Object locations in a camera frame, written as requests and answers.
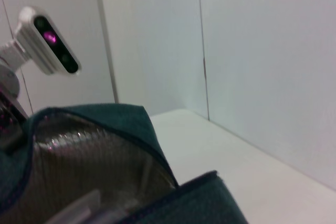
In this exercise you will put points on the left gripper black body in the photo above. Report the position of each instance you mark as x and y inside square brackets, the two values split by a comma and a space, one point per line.
[10, 121]

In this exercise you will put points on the dark teal lunch bag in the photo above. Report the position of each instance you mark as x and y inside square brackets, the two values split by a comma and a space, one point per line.
[199, 203]

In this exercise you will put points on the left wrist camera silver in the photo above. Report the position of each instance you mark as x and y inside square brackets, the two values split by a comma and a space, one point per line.
[47, 40]

